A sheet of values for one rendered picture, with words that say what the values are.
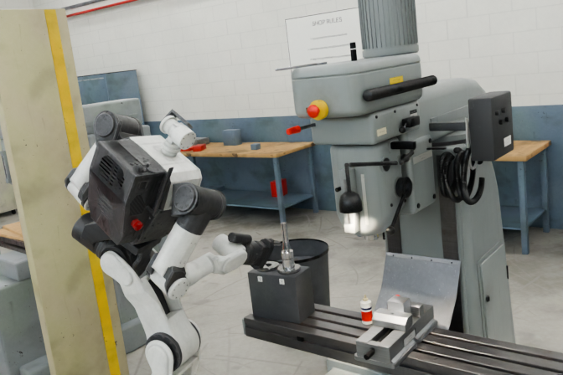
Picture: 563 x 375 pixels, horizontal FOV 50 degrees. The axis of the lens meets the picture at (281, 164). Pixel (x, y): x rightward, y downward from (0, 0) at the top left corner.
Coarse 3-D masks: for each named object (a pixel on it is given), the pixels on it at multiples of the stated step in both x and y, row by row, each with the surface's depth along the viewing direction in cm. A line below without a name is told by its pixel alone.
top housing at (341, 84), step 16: (320, 64) 197; (336, 64) 178; (352, 64) 176; (368, 64) 180; (384, 64) 186; (400, 64) 195; (416, 64) 204; (304, 80) 184; (320, 80) 181; (336, 80) 177; (352, 80) 176; (368, 80) 179; (384, 80) 187; (400, 80) 195; (304, 96) 185; (320, 96) 182; (336, 96) 178; (352, 96) 177; (400, 96) 195; (416, 96) 205; (304, 112) 187; (336, 112) 180; (352, 112) 178; (368, 112) 181
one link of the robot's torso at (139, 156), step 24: (120, 144) 187; (144, 144) 194; (96, 168) 185; (120, 168) 179; (144, 168) 180; (168, 168) 186; (192, 168) 192; (96, 192) 189; (120, 192) 180; (144, 192) 182; (168, 192) 185; (96, 216) 194; (120, 216) 183; (144, 216) 189; (168, 216) 194; (120, 240) 188; (144, 240) 197
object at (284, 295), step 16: (256, 272) 235; (272, 272) 233; (288, 272) 228; (304, 272) 231; (256, 288) 236; (272, 288) 231; (288, 288) 227; (304, 288) 231; (256, 304) 237; (272, 304) 233; (288, 304) 229; (304, 304) 231; (288, 320) 230
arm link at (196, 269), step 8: (200, 256) 201; (192, 264) 196; (200, 264) 197; (208, 264) 198; (192, 272) 194; (200, 272) 196; (208, 272) 199; (152, 280) 190; (160, 280) 187; (192, 280) 194; (160, 288) 188
